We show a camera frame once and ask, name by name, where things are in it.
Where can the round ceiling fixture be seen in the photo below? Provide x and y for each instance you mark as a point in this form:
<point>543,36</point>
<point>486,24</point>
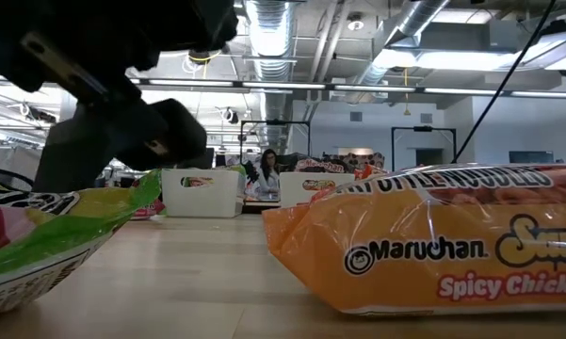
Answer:
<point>355,23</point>

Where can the dark wall screen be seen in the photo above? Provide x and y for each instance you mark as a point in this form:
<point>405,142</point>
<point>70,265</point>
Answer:
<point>529,157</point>

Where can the long horizontal light bar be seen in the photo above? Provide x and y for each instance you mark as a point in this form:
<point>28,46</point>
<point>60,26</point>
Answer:
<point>381,88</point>

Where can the black ceiling-mounted device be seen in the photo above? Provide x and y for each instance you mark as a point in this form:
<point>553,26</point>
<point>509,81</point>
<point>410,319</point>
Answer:
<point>202,55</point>

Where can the floral fabric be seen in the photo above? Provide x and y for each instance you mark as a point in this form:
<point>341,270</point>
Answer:
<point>252,186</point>

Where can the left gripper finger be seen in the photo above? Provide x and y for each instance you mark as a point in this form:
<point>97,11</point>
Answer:
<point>89,150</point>
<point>183,136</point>

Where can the white plastic bin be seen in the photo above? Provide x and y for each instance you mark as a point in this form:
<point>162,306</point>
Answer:
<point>292,194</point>
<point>207,202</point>

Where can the person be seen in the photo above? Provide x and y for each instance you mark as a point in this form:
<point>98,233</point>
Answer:
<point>269,181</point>

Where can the dark office chair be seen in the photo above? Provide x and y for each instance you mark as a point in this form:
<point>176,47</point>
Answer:
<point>287,162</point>

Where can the green lime chili noodle pack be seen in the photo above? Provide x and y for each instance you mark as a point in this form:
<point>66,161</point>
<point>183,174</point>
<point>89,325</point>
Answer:
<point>148,210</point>
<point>52,235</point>
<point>197,182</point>

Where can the dotted patterned fabric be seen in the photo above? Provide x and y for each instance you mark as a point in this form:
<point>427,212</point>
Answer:
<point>369,159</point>

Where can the orange spicy chicken noodle pack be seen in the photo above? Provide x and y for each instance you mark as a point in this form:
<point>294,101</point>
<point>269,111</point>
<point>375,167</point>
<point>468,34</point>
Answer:
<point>365,172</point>
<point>405,235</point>

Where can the black frame stand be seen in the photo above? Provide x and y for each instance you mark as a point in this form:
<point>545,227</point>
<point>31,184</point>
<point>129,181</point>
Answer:
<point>424,128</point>

